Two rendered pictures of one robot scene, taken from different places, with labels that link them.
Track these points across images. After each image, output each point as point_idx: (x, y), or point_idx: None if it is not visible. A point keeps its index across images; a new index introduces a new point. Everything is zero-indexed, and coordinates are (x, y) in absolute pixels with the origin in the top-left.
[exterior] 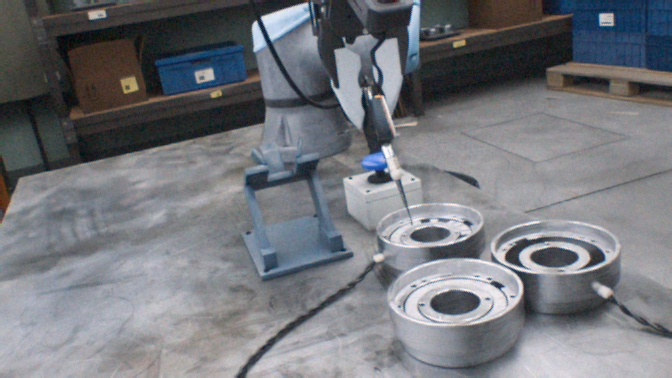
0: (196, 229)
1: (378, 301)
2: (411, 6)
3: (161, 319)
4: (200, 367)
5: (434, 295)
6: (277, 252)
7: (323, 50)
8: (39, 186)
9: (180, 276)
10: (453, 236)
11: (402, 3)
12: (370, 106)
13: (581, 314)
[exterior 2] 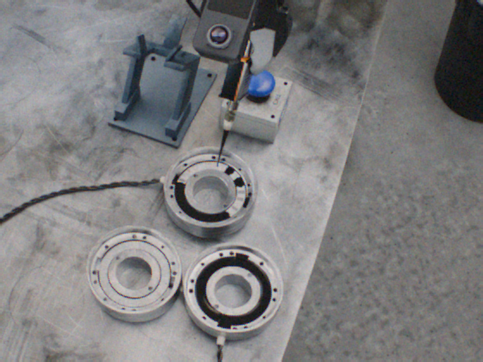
0: (140, 19)
1: (135, 213)
2: (230, 59)
3: (35, 115)
4: (14, 180)
5: (132, 256)
6: (141, 102)
7: (202, 9)
8: None
9: (80, 74)
10: (217, 209)
11: (223, 53)
12: (230, 65)
13: (209, 334)
